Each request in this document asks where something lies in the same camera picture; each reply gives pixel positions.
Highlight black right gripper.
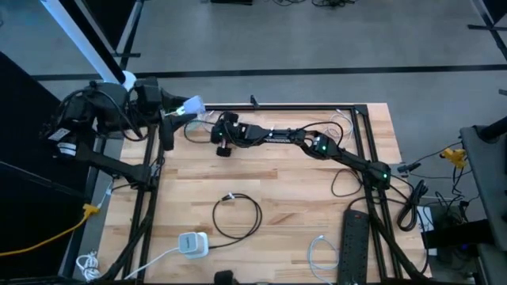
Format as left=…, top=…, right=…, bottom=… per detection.
left=212, top=112, right=261, bottom=158

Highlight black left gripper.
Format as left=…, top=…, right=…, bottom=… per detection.
left=130, top=77, right=198, bottom=152

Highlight green cube charger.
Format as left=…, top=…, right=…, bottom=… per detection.
left=181, top=94, right=207, bottom=116

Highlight black USB cable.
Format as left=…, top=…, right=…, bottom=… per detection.
left=208, top=192, right=264, bottom=250

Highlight white USB cable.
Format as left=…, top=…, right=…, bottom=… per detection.
left=307, top=234, right=341, bottom=285
left=324, top=108, right=355, bottom=139

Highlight black power strip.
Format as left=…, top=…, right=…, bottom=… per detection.
left=337, top=208, right=372, bottom=285

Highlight grey stand leg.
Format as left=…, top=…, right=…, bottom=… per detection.
left=110, top=0, right=146, bottom=72

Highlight white cube charger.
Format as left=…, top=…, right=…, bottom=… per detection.
left=177, top=231, right=210, bottom=260

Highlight white pole with round base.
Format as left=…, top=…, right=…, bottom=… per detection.
left=39, top=0, right=138, bottom=92

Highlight small black device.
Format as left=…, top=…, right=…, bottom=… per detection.
left=213, top=269, right=238, bottom=285

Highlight black partition panel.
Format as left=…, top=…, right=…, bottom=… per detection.
left=0, top=50, right=102, bottom=280

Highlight white box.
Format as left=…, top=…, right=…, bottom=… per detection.
left=417, top=205, right=436, bottom=257

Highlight black equipment box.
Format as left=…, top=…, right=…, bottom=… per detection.
left=421, top=203, right=496, bottom=250

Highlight dark equipment cart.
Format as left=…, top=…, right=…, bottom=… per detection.
left=459, top=116, right=507, bottom=285

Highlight black floor stand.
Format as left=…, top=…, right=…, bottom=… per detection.
left=467, top=0, right=507, bottom=63

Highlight black table frame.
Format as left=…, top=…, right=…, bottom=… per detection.
left=118, top=103, right=405, bottom=285

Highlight white cable with connector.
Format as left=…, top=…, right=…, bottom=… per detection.
left=96, top=180, right=116, bottom=209

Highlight thin black cable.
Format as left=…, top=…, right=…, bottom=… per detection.
left=330, top=168, right=364, bottom=199

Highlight yellow extension cord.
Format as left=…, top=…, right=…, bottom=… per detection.
left=0, top=203, right=101, bottom=257

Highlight white charger power cord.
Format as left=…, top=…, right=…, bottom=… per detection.
left=122, top=247, right=181, bottom=281

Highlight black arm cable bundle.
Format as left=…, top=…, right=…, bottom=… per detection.
left=364, top=189, right=431, bottom=283
left=101, top=189, right=159, bottom=283

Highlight black floor cables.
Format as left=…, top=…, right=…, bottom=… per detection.
left=271, top=0, right=360, bottom=8

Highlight coiled white cable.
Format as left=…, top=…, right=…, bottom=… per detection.
left=74, top=252, right=102, bottom=283

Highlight thick black coiled cord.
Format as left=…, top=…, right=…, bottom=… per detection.
left=397, top=179, right=429, bottom=233

